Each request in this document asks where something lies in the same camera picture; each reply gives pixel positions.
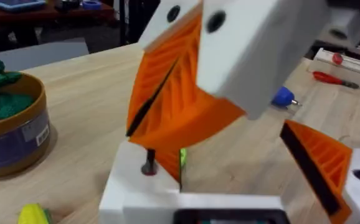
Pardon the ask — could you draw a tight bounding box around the small green toy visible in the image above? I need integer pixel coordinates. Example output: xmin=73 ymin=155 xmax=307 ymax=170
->
xmin=180 ymin=147 xmax=188 ymax=169

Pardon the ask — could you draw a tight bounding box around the black screw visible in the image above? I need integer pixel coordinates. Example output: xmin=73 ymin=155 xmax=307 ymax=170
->
xmin=140 ymin=148 xmax=159 ymax=177

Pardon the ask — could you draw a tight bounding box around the white box with red knob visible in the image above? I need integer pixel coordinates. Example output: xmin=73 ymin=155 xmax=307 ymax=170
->
xmin=306 ymin=47 xmax=360 ymax=93

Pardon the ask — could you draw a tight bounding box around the yellow corn toy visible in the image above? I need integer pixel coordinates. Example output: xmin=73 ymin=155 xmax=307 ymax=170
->
xmin=17 ymin=203 xmax=52 ymax=224

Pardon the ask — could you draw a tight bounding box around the blue electric screwdriver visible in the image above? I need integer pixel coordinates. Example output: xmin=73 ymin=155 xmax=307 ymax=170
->
xmin=271 ymin=86 xmax=303 ymax=110

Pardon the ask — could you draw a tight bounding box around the blue tape roll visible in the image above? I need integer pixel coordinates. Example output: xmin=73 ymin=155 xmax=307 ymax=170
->
xmin=82 ymin=0 xmax=103 ymax=11

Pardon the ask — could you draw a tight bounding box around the grey panel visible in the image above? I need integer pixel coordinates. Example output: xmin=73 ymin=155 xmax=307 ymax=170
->
xmin=0 ymin=37 xmax=90 ymax=73

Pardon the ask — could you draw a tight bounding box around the orange ribbed wedge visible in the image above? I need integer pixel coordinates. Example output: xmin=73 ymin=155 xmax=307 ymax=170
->
xmin=128 ymin=58 xmax=247 ymax=185

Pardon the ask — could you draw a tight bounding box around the white orange left gripper right finger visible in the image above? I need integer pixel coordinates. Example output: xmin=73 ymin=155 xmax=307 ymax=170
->
xmin=279 ymin=119 xmax=360 ymax=224

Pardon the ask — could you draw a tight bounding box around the finger of the white orange right gripper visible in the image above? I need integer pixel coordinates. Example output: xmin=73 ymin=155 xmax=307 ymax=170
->
xmin=196 ymin=0 xmax=329 ymax=121
xmin=125 ymin=0 xmax=204 ymax=138

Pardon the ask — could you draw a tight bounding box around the brown tub with toys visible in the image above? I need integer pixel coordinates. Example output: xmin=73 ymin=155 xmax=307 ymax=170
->
xmin=0 ymin=60 xmax=52 ymax=180

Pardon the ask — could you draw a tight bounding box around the red-handled tool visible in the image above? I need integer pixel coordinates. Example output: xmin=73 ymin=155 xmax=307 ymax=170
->
xmin=311 ymin=71 xmax=360 ymax=90

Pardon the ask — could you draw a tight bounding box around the blue tray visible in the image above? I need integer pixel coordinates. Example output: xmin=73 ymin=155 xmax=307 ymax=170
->
xmin=0 ymin=0 xmax=47 ymax=12

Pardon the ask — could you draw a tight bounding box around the bare white left gripper left finger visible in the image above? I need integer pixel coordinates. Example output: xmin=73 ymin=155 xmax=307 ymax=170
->
xmin=98 ymin=140 xmax=181 ymax=224

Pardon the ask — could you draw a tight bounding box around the white block with black hole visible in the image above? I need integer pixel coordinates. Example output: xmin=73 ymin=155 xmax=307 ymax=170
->
xmin=318 ymin=8 xmax=360 ymax=48

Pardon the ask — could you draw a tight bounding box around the brown wooden table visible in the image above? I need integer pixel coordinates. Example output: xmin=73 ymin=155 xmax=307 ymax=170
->
xmin=0 ymin=2 xmax=116 ymax=27

